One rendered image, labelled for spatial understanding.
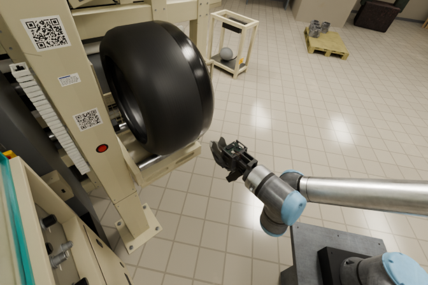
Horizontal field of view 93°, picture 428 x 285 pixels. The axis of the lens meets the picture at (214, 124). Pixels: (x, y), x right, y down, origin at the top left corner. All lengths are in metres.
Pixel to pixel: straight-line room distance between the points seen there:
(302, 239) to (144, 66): 1.14
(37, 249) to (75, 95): 0.41
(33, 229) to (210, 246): 1.38
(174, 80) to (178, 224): 1.35
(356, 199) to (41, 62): 0.90
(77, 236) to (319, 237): 1.13
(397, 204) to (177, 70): 0.71
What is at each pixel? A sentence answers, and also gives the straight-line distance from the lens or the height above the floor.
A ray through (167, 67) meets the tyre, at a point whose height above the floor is 1.39.
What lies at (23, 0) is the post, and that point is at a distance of 0.65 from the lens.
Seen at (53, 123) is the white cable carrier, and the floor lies 1.25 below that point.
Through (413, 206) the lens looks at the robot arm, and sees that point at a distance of 0.69.
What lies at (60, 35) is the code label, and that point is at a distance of 0.68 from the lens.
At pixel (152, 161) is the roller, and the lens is 1.02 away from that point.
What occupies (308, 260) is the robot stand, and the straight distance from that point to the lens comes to 1.30.
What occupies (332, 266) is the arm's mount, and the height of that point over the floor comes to 0.69.
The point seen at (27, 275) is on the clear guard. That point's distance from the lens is 0.54.
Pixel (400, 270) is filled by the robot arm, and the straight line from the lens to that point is 1.08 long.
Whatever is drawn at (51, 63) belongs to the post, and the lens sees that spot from 0.70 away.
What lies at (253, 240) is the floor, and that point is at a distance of 1.87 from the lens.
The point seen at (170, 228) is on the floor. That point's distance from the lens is 1.84.
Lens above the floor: 1.74
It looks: 45 degrees down
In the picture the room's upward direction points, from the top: 8 degrees clockwise
